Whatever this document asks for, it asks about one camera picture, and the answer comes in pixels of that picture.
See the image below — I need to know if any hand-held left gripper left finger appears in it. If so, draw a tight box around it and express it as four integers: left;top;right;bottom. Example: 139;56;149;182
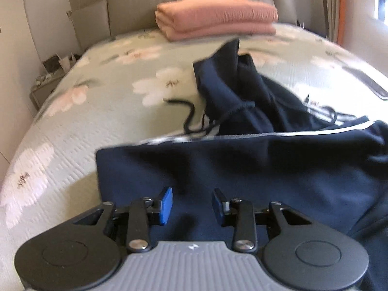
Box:
72;187;173;253

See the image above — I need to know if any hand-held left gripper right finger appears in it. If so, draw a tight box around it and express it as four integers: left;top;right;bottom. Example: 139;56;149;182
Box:
211;188;313;253

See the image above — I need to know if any navy hooded jacket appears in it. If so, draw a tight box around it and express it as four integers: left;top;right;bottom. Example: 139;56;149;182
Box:
96;38;388;291

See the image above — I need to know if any floral quilted bedspread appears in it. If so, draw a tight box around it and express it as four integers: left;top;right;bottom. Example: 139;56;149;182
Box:
0;24;388;291

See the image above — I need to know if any grey nightstand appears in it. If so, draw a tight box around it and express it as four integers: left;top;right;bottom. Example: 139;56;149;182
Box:
29;74;66;112

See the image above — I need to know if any folded pink blanket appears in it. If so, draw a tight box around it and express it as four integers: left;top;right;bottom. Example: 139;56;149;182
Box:
155;0;279;42

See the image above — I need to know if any dark flat object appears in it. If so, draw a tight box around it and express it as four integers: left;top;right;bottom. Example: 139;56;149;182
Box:
345;65;388;101

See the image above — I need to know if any beige padded headboard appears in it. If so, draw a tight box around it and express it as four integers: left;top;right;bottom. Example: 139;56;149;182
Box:
21;0;328;56

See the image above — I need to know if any beige curtain with orange edge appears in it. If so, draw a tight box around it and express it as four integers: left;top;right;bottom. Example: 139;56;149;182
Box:
321;0;348;45

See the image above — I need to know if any window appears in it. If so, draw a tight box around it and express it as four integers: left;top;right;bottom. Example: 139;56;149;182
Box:
373;0;388;22

